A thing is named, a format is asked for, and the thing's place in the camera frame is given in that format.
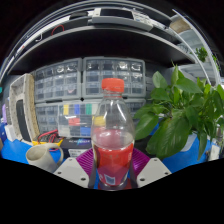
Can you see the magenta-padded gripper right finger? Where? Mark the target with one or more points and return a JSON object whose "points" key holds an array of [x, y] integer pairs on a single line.
{"points": [[153, 170]]}

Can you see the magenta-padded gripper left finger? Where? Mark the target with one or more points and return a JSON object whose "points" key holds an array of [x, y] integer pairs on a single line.
{"points": [[71, 170]]}

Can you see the clear bottle red drink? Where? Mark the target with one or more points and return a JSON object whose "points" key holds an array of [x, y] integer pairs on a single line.
{"points": [[112, 156]]}

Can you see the black box with label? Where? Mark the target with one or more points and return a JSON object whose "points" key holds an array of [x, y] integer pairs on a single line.
{"points": [[78, 145]]}

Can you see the cream ceramic mug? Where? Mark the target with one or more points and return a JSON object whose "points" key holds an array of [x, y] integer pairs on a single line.
{"points": [[40, 156]]}

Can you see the yellow multimeter with red leads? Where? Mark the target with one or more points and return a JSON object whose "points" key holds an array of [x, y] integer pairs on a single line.
{"points": [[46, 137]]}

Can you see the green potted plant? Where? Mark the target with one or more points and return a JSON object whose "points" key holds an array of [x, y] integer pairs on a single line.
{"points": [[173, 126]]}

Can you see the dark overhead shelf unit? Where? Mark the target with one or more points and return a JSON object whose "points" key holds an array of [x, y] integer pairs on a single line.
{"points": [[100, 40]]}

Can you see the white metal rack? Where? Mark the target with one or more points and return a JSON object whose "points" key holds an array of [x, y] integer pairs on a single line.
{"points": [[200, 36]]}

